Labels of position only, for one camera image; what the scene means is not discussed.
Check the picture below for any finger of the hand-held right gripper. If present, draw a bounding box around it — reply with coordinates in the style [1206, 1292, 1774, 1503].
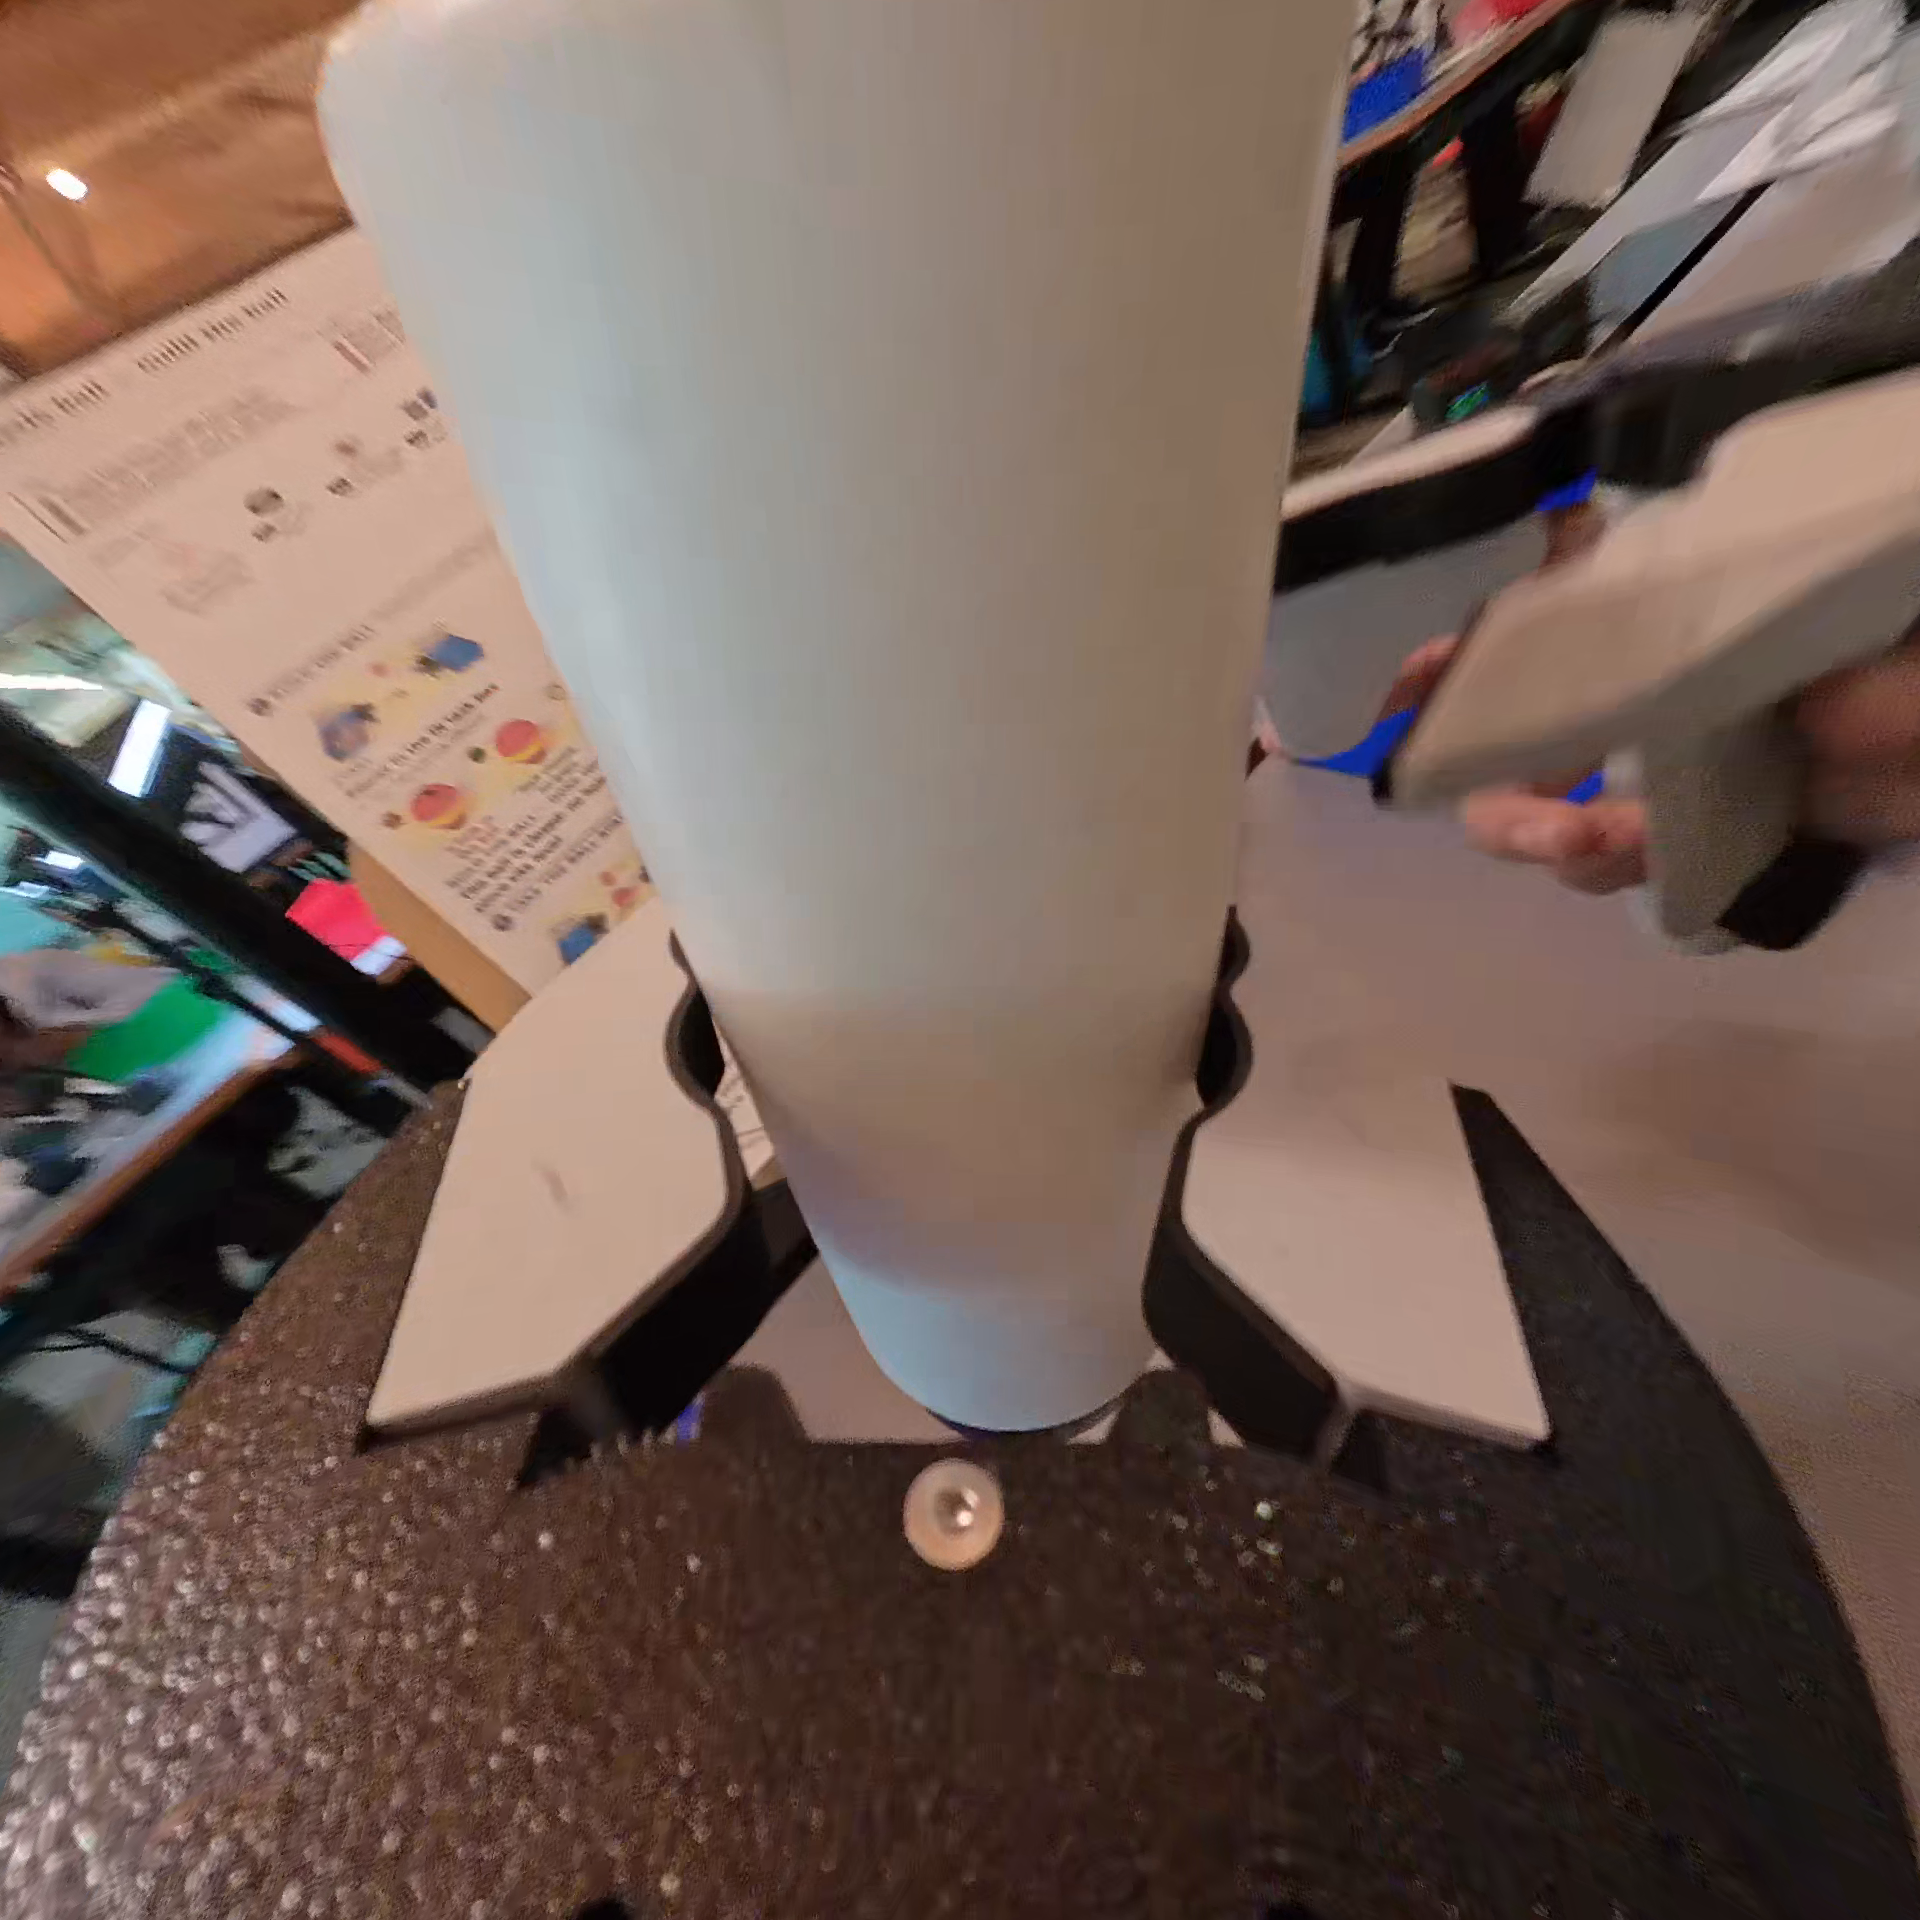
[1272, 400, 1600, 594]
[1369, 374, 1920, 816]

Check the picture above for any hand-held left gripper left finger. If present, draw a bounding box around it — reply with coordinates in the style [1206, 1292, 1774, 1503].
[364, 930, 819, 1444]

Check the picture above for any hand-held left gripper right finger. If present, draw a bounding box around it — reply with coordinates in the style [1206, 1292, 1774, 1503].
[1142, 903, 1556, 1466]

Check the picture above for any white cup with lid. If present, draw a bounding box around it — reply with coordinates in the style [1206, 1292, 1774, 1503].
[315, 0, 1361, 1436]

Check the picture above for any person's right hand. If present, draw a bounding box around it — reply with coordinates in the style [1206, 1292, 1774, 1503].
[1377, 633, 1920, 898]

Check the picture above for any red box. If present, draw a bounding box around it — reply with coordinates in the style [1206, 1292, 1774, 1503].
[287, 883, 409, 969]

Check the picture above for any green box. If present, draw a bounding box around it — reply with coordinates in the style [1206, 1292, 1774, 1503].
[66, 984, 231, 1086]

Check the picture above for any printed instruction sheet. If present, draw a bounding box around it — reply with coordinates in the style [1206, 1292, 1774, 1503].
[0, 225, 666, 995]

